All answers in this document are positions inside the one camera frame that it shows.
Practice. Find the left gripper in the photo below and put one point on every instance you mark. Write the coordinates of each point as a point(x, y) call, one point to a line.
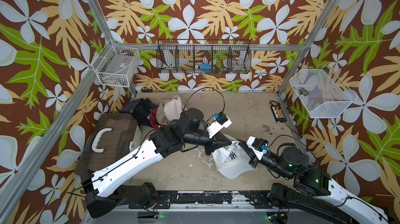
point(219, 138)

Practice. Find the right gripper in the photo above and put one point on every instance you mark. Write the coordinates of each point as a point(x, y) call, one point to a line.
point(250, 153)

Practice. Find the white baseball cap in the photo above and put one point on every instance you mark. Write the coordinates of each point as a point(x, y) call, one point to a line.
point(232, 161)

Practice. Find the cream pink baseball cap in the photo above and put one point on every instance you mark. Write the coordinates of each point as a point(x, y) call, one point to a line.
point(173, 108)

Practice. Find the maroon baseball cap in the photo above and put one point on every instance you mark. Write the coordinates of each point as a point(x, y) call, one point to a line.
point(153, 121)

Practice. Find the black baseball cap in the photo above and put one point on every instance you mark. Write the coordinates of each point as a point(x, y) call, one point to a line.
point(140, 110)

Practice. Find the beige baseball cap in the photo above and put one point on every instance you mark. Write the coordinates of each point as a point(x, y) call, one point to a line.
point(160, 115)

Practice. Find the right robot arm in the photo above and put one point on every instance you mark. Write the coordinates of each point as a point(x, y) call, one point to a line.
point(313, 191)

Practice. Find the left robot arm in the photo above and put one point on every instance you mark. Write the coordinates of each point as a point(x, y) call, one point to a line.
point(105, 189)

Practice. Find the black orange device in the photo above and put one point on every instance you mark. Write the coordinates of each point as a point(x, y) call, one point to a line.
point(277, 112)

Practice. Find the blue object in basket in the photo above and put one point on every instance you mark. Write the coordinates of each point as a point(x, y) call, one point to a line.
point(206, 67)

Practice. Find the small dark object in basket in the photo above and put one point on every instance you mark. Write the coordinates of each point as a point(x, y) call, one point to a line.
point(303, 91)

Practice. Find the white mesh basket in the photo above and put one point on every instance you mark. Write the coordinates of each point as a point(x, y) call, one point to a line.
point(329, 97)

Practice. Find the brown lidded storage box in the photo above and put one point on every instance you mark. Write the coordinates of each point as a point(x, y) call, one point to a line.
point(114, 136)

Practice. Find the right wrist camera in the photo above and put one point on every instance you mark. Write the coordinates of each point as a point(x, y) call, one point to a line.
point(259, 146)

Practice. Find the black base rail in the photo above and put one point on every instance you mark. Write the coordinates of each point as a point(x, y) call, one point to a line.
point(167, 199)

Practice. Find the black wire basket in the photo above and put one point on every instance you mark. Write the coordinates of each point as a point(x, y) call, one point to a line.
point(226, 56)

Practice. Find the white wire basket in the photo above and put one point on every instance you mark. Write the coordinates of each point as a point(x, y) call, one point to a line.
point(116, 64)

